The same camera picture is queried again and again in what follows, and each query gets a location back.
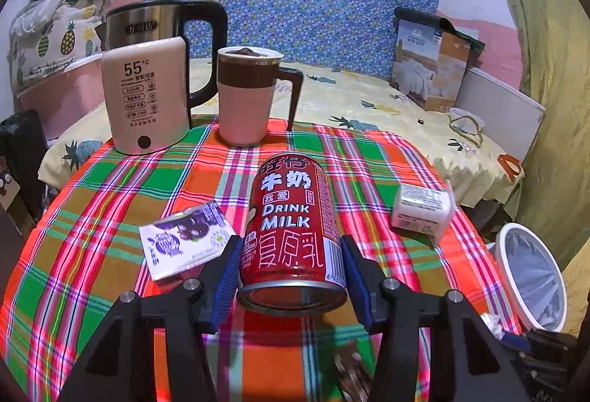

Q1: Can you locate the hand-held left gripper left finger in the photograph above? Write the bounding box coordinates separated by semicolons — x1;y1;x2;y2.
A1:
55;235;247;402

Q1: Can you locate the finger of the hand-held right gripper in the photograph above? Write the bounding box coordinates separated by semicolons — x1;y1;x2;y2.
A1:
503;333;532;351

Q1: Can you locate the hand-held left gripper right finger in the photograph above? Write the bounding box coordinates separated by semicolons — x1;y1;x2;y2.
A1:
339;235;531;402

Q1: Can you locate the white trash bin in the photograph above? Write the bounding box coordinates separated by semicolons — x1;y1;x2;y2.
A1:
489;222;569;333

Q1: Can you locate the purple milk carton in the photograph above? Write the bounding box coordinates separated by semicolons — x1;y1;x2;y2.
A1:
139;202;232;280

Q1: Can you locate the red milk can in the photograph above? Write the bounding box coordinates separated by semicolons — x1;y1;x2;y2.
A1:
237;153;347;316

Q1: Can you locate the white drink carton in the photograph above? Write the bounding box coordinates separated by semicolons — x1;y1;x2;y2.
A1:
391;181;457;248

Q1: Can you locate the plaid tablecloth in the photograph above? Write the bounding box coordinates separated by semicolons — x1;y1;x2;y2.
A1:
0;116;524;402

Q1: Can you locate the pink mug with brown lid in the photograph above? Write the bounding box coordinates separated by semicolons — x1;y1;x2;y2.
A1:
216;45;305;148

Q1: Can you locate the yellow pineapple print bed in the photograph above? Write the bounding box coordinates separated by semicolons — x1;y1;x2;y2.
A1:
38;56;526;205

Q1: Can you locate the steel and pink electric kettle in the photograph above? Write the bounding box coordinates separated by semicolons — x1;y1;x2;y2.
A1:
94;0;229;155

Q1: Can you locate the white board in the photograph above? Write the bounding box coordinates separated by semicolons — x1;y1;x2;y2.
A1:
454;67;547;161

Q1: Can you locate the cardboard bedding box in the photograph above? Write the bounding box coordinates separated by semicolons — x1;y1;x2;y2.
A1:
389;7;486;112

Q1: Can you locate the black suitcase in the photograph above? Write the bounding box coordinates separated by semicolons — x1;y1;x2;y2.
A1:
0;109;49;237

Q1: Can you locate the pink storage box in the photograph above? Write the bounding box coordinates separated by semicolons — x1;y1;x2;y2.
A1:
14;54;109;140

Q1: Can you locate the yellow-green curtain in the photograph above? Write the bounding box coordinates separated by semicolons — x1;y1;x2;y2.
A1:
484;0;590;338

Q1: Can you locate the blue floral headboard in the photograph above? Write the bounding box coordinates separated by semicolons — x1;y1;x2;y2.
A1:
143;0;440;83

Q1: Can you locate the pineapple print quilt bundle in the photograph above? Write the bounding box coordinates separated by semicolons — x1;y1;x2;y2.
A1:
8;0;123;101

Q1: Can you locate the green strap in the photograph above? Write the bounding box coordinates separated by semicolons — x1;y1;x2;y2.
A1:
447;114;485;149

